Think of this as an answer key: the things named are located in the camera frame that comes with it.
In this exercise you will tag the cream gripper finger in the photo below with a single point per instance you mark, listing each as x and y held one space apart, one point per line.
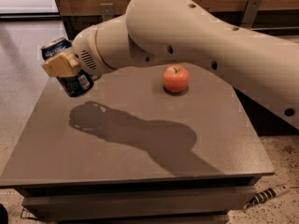
63 64

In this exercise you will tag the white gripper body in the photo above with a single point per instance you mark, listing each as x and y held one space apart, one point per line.
84 51

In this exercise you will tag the blue pepsi can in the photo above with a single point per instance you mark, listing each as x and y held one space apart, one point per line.
73 86

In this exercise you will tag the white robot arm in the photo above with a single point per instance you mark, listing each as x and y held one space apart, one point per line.
155 32

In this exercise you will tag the green soda can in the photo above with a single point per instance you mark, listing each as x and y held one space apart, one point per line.
96 77

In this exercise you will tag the red apple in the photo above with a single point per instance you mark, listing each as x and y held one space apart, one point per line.
176 78

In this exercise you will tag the grey table with drawers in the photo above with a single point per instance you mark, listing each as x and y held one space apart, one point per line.
128 149

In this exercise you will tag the white power strip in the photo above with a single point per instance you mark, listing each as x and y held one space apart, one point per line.
266 195

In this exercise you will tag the left metal wall bracket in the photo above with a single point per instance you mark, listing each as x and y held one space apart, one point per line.
107 11

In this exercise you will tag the metal wall bracket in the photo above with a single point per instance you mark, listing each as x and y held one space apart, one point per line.
107 11
250 12

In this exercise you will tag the right metal wall bracket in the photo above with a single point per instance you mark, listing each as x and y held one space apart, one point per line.
250 12

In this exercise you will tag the horizontal metal rail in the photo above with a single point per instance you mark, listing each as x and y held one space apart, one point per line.
293 28

